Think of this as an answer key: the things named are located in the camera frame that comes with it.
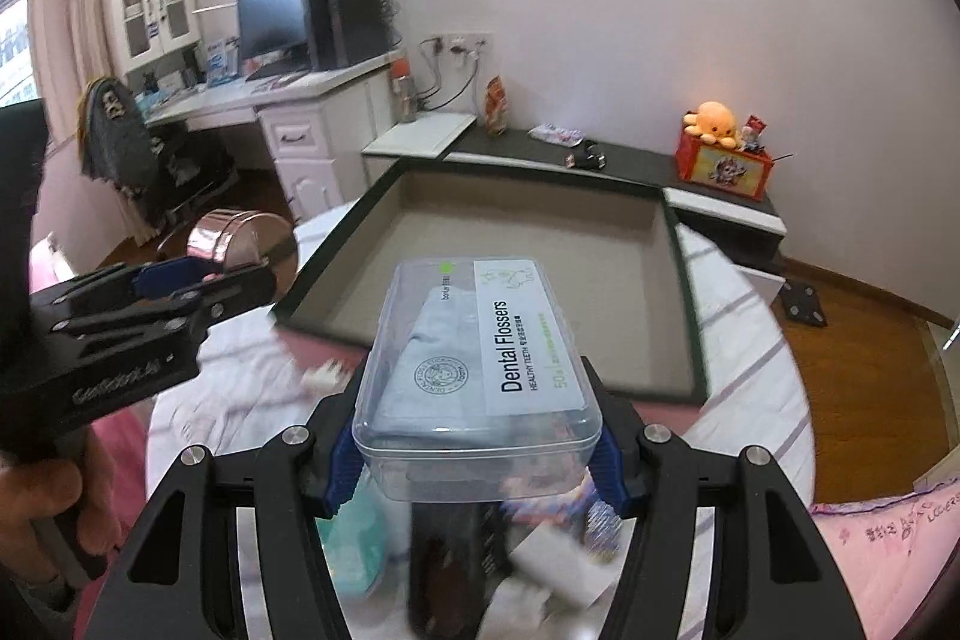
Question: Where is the black office chair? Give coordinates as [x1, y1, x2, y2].
[76, 76, 239, 245]

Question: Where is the teal oval clear case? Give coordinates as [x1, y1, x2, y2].
[316, 473, 389, 601]

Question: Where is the white glass-door cabinet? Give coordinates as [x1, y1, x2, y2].
[103, 0, 200, 76]

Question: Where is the green pink storage box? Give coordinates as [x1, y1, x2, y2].
[274, 159, 708, 406]

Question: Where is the orange snack bag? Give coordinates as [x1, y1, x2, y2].
[483, 76, 509, 136]

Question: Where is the black white TV cabinet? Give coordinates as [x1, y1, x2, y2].
[363, 113, 788, 275]

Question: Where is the black computer monitor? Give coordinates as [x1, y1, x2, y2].
[236, 0, 311, 81]

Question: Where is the person's left hand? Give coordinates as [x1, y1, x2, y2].
[2, 431, 121, 585]

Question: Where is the small black device on cabinet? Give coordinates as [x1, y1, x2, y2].
[566, 140, 607, 172]

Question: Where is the packet on cabinet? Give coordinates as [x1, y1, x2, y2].
[527, 124, 584, 149]

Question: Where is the white desk with drawers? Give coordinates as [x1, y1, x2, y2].
[146, 50, 400, 221]

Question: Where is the black computer tower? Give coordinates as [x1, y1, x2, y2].
[301, 0, 391, 71]

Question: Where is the rose gold metal tin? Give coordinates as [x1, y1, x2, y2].
[185, 208, 299, 301]

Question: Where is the white wall power outlet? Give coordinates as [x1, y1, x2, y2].
[423, 32, 493, 53]

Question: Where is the clear dental flosser box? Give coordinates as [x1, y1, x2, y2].
[352, 257, 602, 503]

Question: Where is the red toy crate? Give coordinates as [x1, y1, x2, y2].
[675, 131, 775, 202]

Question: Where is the orange cap water bottle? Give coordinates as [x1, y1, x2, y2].
[391, 57, 418, 124]

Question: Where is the orange octopus plush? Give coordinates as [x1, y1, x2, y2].
[683, 101, 740, 149]

